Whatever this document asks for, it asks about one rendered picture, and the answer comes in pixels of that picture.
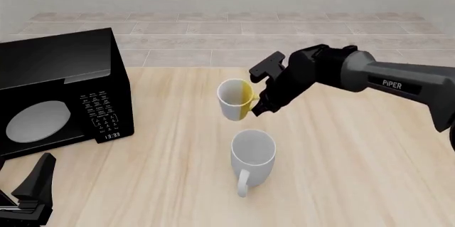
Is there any yellow and white mug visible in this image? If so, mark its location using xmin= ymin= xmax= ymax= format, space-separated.
xmin=216 ymin=78 xmax=261 ymax=122

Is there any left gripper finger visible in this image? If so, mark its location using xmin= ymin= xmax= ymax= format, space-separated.
xmin=11 ymin=152 xmax=58 ymax=204

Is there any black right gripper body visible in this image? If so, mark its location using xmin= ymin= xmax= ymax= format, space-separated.
xmin=272 ymin=64 xmax=315 ymax=105

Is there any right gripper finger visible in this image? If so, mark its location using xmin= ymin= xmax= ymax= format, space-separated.
xmin=251 ymin=95 xmax=290 ymax=117
xmin=257 ymin=75 xmax=280 ymax=103

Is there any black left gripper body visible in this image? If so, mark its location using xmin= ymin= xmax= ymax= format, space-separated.
xmin=0 ymin=188 xmax=55 ymax=227

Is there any black microwave oven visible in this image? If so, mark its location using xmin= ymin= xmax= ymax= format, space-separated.
xmin=0 ymin=26 xmax=136 ymax=159

